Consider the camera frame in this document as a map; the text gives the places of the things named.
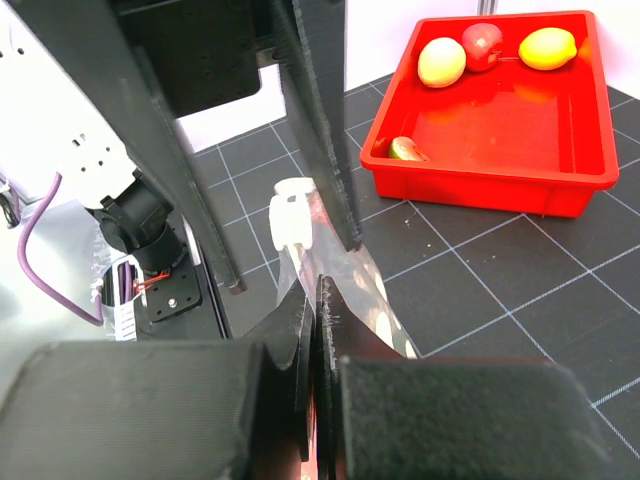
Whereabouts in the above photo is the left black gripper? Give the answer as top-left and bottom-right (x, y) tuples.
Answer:
(9, 0), (362, 294)

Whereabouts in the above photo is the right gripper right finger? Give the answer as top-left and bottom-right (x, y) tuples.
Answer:
(314, 277), (613, 479)

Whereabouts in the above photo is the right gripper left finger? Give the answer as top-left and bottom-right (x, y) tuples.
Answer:
(1, 283), (313, 479)

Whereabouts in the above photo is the white-spotted clear zip bag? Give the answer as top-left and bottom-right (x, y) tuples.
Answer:
(268, 177), (419, 358)

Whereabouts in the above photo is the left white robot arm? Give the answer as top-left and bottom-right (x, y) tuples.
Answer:
(1, 1), (361, 293)

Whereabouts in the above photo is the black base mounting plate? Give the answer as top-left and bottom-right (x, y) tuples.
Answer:
(134, 253), (231, 340)

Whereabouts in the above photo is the toy watermelon slice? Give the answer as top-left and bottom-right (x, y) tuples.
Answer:
(389, 136), (429, 162)

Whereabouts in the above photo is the orange toy fruit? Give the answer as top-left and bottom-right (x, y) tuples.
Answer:
(417, 37), (466, 88)

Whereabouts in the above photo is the red toy apple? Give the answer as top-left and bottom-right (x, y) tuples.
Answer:
(461, 22), (503, 73)

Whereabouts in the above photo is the red plastic tray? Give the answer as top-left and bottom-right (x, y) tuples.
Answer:
(360, 10), (619, 218)

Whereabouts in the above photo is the yellow toy lemon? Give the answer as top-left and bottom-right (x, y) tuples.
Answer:
(518, 27), (577, 71)

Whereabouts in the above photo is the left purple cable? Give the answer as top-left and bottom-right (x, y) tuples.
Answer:
(17, 172), (139, 329)

